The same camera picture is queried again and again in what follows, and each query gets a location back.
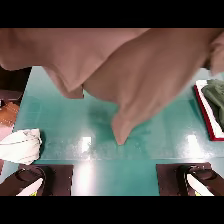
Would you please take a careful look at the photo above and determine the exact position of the beige T-shirt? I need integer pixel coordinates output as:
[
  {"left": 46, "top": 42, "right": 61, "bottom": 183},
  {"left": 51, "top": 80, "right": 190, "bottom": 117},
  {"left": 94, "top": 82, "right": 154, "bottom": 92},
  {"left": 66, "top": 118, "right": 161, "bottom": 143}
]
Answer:
[{"left": 0, "top": 28, "right": 224, "bottom": 146}]

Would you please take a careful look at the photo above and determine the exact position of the red-edged white tray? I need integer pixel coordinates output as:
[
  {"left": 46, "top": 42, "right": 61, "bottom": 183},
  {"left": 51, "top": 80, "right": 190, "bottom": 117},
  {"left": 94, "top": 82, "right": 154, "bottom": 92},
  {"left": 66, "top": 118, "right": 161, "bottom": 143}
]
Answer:
[{"left": 193, "top": 79, "right": 224, "bottom": 142}]

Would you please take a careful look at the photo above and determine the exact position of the white garment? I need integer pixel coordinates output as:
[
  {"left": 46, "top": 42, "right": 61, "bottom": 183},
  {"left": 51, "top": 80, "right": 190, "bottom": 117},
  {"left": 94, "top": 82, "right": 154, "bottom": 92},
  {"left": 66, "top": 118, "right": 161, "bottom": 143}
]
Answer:
[{"left": 0, "top": 128, "right": 43, "bottom": 166}]

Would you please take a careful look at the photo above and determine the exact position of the green garment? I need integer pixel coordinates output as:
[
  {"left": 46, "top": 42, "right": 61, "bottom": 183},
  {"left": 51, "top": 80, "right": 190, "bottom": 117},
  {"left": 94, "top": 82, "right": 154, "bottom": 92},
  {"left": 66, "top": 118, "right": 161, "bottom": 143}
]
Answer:
[{"left": 201, "top": 78, "right": 224, "bottom": 132}]

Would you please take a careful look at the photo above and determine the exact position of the dark brown base plate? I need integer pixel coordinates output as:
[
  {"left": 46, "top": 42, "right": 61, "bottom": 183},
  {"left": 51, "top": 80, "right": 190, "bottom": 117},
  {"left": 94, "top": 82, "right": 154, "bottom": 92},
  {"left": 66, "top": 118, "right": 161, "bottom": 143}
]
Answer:
[
  {"left": 17, "top": 163, "right": 75, "bottom": 197},
  {"left": 155, "top": 162, "right": 214, "bottom": 197}
]

